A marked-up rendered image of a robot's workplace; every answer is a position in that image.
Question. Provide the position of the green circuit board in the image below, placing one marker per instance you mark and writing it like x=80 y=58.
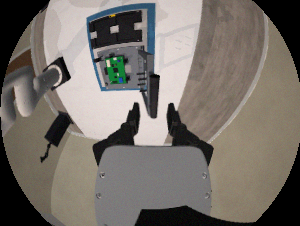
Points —
x=116 y=70

